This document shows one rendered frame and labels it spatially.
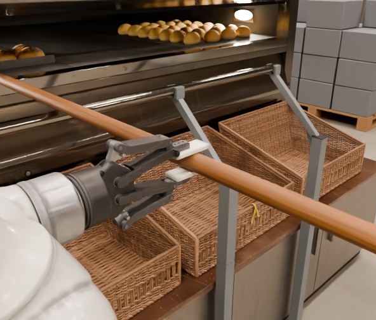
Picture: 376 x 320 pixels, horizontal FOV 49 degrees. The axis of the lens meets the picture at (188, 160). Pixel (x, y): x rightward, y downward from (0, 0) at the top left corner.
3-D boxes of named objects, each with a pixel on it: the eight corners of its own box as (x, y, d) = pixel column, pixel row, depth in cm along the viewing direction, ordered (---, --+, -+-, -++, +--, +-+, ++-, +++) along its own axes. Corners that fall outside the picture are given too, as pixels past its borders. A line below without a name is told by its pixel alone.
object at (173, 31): (114, 33, 228) (114, 23, 226) (178, 27, 258) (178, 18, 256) (190, 46, 187) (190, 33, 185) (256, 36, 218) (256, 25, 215)
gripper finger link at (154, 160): (102, 181, 57) (100, 173, 56) (163, 148, 63) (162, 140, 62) (119, 191, 54) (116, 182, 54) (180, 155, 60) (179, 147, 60)
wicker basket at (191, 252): (108, 222, 162) (102, 157, 151) (206, 178, 198) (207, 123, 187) (196, 281, 130) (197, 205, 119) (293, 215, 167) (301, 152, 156)
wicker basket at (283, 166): (213, 175, 201) (215, 121, 190) (281, 145, 237) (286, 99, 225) (300, 213, 169) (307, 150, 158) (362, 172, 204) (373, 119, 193)
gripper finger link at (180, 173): (177, 178, 62) (177, 182, 62) (209, 165, 67) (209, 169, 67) (164, 171, 64) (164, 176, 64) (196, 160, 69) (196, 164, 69)
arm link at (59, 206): (17, 237, 53) (60, 220, 57) (50, 269, 47) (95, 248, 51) (5, 173, 50) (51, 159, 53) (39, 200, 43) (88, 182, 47)
